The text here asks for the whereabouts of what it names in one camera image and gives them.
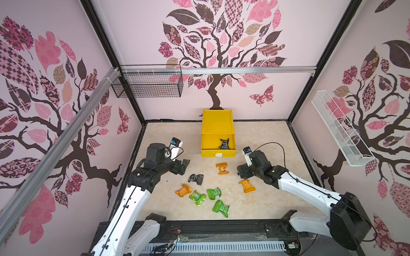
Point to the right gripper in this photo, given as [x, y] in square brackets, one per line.
[246, 170]

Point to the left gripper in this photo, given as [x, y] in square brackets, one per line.
[175, 169]

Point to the black cookie packet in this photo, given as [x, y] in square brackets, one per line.
[224, 144]
[198, 179]

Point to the yellow top drawer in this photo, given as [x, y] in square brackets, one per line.
[210, 143]

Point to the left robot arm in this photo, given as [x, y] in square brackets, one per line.
[118, 240]

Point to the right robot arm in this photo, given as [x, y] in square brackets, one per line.
[342, 217]

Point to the yellow three-drawer cabinet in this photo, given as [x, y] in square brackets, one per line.
[217, 121]

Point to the orange cookie packet right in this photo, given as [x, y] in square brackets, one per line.
[247, 186]

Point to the orange cookie packet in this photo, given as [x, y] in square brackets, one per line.
[247, 186]
[222, 168]
[185, 190]

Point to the orange cookie packet centre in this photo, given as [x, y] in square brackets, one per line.
[222, 168]

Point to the orange cookie packet left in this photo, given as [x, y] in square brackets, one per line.
[185, 190]

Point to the green cookie packet left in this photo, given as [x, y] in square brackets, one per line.
[198, 198]

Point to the green cookie packet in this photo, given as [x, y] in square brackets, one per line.
[220, 207]
[198, 198]
[214, 193]

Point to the green cookie packet middle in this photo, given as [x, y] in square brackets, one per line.
[214, 193]

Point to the green cookie packet front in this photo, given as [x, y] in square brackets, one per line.
[220, 207]

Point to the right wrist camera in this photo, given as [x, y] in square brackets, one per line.
[246, 152]

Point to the black base frame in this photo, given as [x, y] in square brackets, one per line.
[278, 229]

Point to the white slotted cable duct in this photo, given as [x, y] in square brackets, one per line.
[221, 247]

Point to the black wire basket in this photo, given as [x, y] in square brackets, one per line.
[149, 81]

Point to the aluminium rail back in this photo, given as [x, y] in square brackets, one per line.
[217, 69]

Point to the aluminium rail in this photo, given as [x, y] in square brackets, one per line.
[217, 69]
[22, 198]

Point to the white wire basket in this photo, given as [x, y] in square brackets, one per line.
[333, 111]

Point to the aluminium rail left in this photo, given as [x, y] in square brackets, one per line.
[22, 198]

